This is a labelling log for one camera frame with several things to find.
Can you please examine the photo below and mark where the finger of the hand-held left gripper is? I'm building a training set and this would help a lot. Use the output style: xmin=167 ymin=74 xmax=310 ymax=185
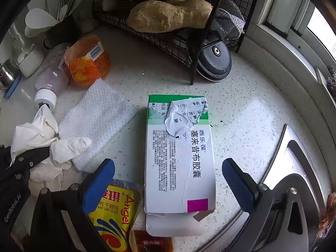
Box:
xmin=10 ymin=146 xmax=51 ymax=167

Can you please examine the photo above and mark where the ginger root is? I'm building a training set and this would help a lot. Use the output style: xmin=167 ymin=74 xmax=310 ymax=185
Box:
xmin=127 ymin=0 xmax=214 ymax=33

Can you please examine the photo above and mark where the brown loofah scrubber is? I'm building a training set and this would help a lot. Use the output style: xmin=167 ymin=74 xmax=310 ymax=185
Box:
xmin=318 ymin=192 xmax=336 ymax=238

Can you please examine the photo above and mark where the red sauce sachet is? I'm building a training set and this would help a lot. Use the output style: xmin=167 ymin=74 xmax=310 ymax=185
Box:
xmin=130 ymin=230 xmax=175 ymax=252

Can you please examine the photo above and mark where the dark green mug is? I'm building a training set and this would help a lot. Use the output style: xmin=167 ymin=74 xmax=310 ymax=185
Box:
xmin=42 ymin=14 xmax=79 ymax=51

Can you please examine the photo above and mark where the black wire rack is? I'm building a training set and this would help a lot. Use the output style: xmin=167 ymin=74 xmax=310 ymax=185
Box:
xmin=92 ymin=0 xmax=264 ymax=86

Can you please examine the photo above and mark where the silver mesh scourer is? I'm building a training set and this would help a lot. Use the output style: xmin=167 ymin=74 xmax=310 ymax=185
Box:
xmin=210 ymin=0 xmax=246 ymax=41

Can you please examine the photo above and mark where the steel sink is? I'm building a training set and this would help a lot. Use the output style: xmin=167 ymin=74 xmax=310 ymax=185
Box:
xmin=259 ymin=125 xmax=336 ymax=252

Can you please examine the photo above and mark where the white sugar jar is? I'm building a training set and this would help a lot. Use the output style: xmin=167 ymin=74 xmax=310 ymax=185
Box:
xmin=12 ymin=43 xmax=45 ymax=78

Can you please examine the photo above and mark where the dark scouring pad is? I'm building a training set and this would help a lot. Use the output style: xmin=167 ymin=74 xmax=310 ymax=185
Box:
xmin=326 ymin=65 xmax=336 ymax=103

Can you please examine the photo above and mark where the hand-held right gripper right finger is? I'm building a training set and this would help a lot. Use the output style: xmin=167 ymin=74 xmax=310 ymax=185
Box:
xmin=222 ymin=158 xmax=318 ymax=252

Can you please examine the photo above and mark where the clear plastic bottle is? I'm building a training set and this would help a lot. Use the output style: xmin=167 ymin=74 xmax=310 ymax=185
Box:
xmin=34 ymin=46 xmax=72 ymax=111

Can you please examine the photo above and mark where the orange jelly cup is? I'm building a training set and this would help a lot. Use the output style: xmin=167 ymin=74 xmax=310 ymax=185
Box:
xmin=64 ymin=35 xmax=111 ymax=88

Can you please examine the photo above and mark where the white latex glove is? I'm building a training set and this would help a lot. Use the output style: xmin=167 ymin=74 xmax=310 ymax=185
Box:
xmin=10 ymin=105 xmax=92 ymax=197

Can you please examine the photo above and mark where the white spoon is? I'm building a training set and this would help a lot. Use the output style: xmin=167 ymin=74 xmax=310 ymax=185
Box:
xmin=67 ymin=0 xmax=87 ymax=16

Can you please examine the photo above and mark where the garlic bulb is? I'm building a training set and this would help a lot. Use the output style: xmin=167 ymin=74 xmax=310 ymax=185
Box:
xmin=102 ymin=0 xmax=126 ymax=11
xmin=73 ymin=8 xmax=97 ymax=34

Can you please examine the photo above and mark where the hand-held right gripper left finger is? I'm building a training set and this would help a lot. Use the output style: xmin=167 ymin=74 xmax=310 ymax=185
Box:
xmin=22 ymin=158 xmax=116 ymax=252

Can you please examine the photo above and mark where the window frame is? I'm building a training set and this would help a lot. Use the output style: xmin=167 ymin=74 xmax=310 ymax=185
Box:
xmin=247 ymin=0 xmax=336 ymax=103

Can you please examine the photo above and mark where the white rice paddle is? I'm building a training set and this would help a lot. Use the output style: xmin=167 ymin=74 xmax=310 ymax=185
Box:
xmin=24 ymin=8 xmax=59 ymax=38

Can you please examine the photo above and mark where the yellow yeast packet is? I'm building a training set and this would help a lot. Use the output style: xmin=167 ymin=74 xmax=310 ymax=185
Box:
xmin=87 ymin=179 xmax=141 ymax=252

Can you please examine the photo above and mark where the white paper towel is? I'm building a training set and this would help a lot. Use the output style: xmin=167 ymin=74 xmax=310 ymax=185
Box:
xmin=58 ymin=78 xmax=138 ymax=171

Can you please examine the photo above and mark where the green white medicine box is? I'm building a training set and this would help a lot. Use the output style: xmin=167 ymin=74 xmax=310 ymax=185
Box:
xmin=144 ymin=94 xmax=217 ymax=238

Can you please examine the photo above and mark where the dark round sink stopper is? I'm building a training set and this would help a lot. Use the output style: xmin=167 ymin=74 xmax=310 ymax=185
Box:
xmin=196 ymin=37 xmax=233 ymax=82

